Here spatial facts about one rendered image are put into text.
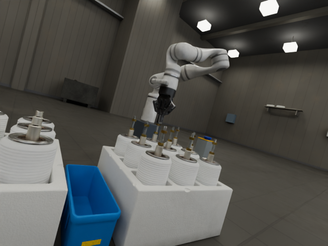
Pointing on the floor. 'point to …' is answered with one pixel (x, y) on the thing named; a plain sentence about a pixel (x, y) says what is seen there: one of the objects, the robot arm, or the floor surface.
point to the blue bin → (87, 208)
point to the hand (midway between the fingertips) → (159, 118)
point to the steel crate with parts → (79, 92)
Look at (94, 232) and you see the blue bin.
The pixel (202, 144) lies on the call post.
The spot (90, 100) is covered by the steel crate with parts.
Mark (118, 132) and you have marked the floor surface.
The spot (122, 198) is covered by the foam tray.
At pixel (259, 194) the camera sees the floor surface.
